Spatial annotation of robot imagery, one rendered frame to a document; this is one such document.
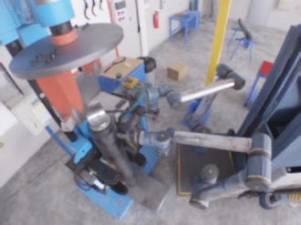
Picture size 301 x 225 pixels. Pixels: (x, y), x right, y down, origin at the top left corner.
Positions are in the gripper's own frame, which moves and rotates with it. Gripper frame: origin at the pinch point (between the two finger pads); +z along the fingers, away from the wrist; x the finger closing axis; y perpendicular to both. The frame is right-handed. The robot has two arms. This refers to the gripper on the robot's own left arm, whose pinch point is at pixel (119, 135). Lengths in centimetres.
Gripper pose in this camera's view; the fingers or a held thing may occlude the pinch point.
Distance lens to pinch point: 123.2
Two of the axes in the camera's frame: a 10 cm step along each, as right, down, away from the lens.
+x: 0.6, 6.9, 7.2
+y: -1.5, 7.2, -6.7
